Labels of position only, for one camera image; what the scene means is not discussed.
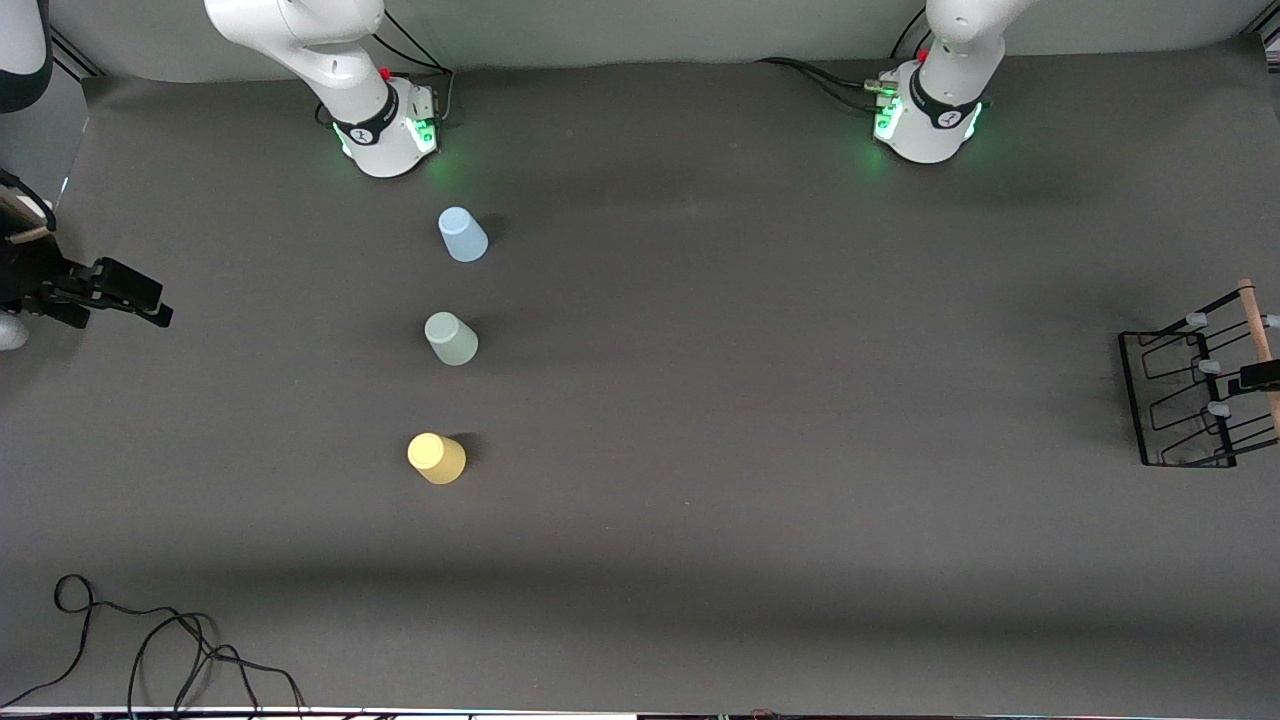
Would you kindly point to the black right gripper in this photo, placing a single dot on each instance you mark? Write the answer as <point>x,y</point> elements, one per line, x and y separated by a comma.
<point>22,275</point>

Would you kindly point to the pale green plastic cup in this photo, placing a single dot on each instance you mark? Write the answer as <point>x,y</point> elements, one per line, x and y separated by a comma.
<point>452,340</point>

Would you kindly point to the yellow plastic cup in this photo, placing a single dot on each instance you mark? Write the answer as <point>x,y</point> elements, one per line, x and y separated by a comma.
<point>437,458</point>

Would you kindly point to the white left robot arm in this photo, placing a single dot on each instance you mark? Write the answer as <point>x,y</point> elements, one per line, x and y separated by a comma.
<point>940,110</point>

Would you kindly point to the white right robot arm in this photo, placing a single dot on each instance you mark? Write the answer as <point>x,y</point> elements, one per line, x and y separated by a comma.
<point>330,60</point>

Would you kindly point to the light blue plastic cup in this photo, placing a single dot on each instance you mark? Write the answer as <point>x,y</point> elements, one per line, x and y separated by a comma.
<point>462,238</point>

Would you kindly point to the dark grey table mat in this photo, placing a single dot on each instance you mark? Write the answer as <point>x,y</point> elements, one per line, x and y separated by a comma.
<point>800,550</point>

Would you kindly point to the black metal rail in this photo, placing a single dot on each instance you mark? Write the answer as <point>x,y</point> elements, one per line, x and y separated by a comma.
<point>80,62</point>

